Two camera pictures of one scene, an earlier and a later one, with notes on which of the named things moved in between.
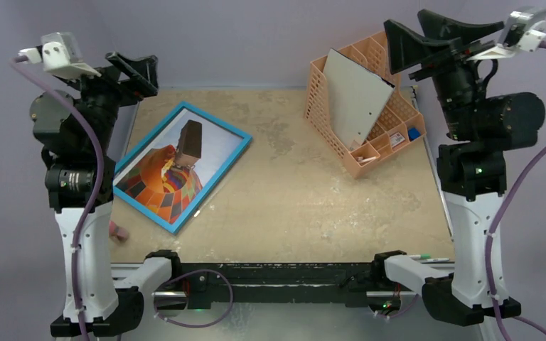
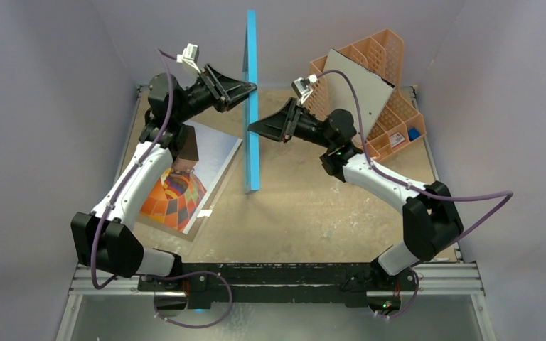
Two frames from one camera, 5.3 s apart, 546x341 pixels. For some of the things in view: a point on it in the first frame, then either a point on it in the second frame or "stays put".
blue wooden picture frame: [202, 195] -> [252, 140]
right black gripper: [449, 54] -> [291, 121]
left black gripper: [141, 71] -> [226, 89]
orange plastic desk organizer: [398, 125] stays put
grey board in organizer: [359, 96] stays put
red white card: [396, 139] stays put
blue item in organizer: [413, 133] stays put
